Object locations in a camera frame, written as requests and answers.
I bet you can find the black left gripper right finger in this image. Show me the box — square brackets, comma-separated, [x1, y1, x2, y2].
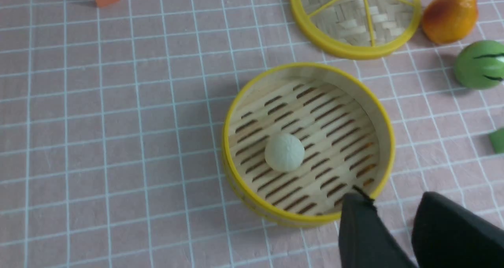
[411, 192, 504, 268]

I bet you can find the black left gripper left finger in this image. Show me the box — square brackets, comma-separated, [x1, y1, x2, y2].
[339, 185, 416, 268]

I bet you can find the white toy bun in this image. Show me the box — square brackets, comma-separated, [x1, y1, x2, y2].
[264, 133, 305, 172]

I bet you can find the bamboo steamer tray yellow rim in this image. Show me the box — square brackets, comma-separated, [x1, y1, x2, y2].
[222, 63, 396, 228]

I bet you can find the woven bamboo steamer lid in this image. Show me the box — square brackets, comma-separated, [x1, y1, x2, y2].
[290, 0, 422, 60]

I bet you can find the green foam cube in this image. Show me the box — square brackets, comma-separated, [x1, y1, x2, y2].
[488, 127, 504, 154]

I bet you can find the green toy watermelon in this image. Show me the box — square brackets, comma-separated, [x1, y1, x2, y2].
[454, 40, 504, 90]

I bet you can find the orange toy pear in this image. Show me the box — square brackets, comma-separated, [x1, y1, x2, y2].
[421, 0, 479, 45]

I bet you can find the pink checkered tablecloth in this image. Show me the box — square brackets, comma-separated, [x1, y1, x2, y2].
[0, 0, 503, 268]

